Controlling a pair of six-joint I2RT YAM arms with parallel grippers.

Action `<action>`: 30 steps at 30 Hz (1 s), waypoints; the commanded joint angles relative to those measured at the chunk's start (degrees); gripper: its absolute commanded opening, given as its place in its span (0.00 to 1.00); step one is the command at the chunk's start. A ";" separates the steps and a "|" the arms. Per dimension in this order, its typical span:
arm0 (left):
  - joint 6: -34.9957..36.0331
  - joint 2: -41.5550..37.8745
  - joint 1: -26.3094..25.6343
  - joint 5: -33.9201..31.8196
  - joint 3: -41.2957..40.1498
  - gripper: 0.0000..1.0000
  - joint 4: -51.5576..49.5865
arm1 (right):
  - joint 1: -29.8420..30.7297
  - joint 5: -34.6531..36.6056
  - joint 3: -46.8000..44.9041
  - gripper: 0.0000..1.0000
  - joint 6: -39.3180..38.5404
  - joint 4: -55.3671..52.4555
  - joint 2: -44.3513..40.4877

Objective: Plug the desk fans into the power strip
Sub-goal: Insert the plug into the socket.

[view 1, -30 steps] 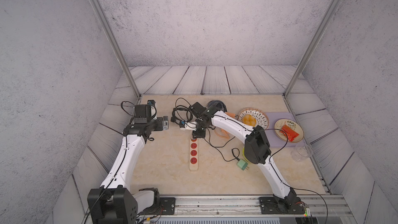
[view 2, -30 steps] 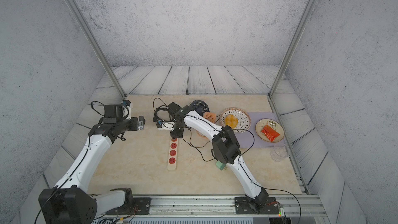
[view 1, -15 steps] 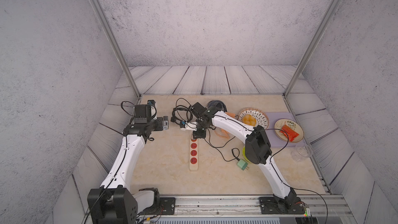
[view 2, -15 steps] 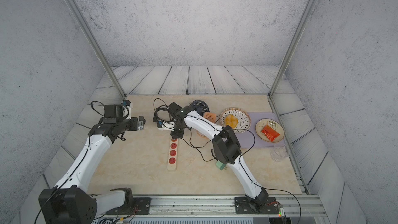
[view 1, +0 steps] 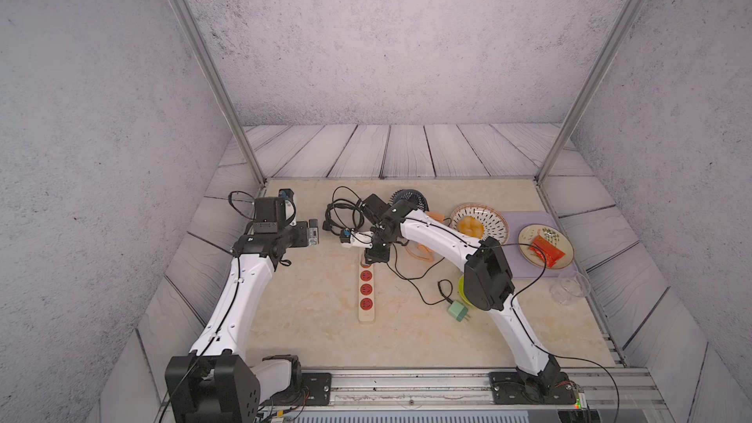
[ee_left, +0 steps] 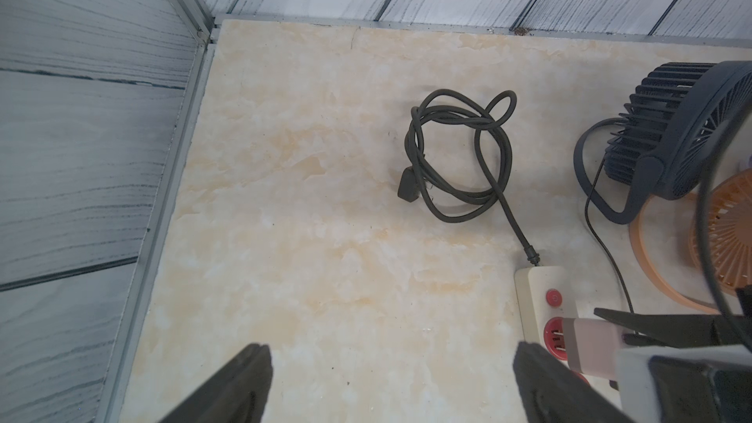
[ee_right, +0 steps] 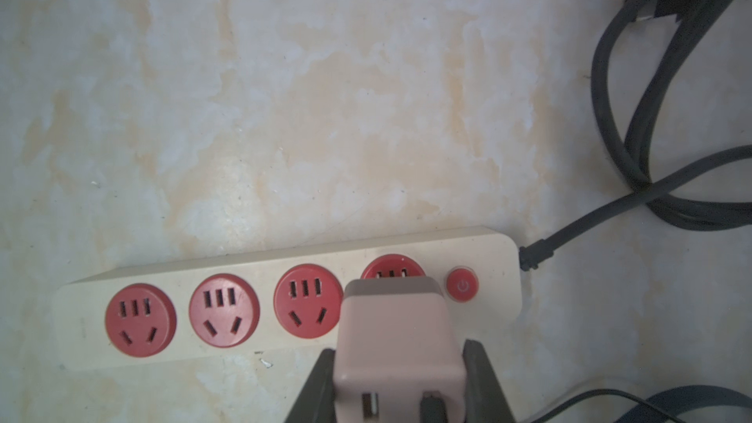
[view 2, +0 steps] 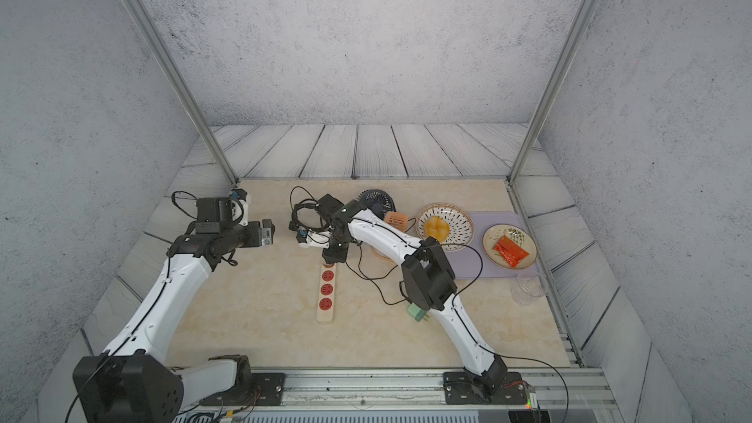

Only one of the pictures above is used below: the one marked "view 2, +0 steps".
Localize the beige small plate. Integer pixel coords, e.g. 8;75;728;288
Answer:
482;224;538;271

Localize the clear drinking glass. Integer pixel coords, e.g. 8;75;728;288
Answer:
510;271;548;306

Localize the red snack packet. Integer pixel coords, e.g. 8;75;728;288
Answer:
493;235;529;268

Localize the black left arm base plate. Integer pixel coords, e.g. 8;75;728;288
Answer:
200;354;286;407

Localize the purple tray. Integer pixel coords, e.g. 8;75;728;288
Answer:
446;211;540;280

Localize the black orange fan cable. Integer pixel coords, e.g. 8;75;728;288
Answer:
343;243;412;307

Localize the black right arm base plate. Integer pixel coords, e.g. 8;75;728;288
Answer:
443;358;530;405

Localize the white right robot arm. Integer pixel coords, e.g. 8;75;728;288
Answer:
315;195;525;403

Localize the black power strip cable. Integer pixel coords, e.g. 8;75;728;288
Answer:
287;185;333;248

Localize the orange desk fan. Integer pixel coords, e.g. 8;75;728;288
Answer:
384;211;413;233

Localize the yellow bread bun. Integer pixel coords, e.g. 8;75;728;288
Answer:
423;215;450;243

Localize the green usb power adapter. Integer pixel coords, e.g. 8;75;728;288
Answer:
407;304;428;322

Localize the dark blue desk fan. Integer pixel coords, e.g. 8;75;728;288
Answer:
358;189;397;221

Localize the white red power strip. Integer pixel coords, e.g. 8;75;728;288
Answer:
316;264;337;323

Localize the patterned ceramic plate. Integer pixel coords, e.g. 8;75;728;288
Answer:
416;204;475;252

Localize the aluminium mounting rail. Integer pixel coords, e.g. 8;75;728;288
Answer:
148;368;623;422

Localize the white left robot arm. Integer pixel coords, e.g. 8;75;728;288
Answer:
72;189;275;422

